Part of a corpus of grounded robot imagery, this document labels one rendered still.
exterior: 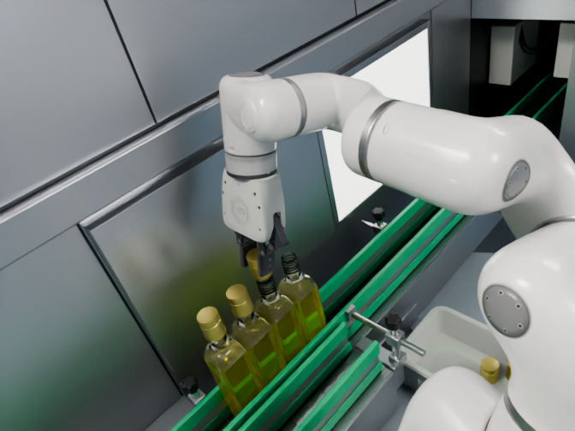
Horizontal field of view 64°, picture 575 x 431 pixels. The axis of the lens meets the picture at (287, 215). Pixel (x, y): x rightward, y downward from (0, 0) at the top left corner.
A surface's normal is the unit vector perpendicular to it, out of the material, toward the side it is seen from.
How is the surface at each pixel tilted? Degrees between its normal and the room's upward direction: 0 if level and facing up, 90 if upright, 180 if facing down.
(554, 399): 89
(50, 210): 90
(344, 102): 69
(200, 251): 90
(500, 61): 90
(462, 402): 7
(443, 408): 27
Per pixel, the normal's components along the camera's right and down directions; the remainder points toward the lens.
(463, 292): -0.21, -0.79
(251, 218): -0.68, 0.32
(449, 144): -0.57, -0.36
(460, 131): -0.38, -0.61
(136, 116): 0.69, 0.30
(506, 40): -0.69, 0.54
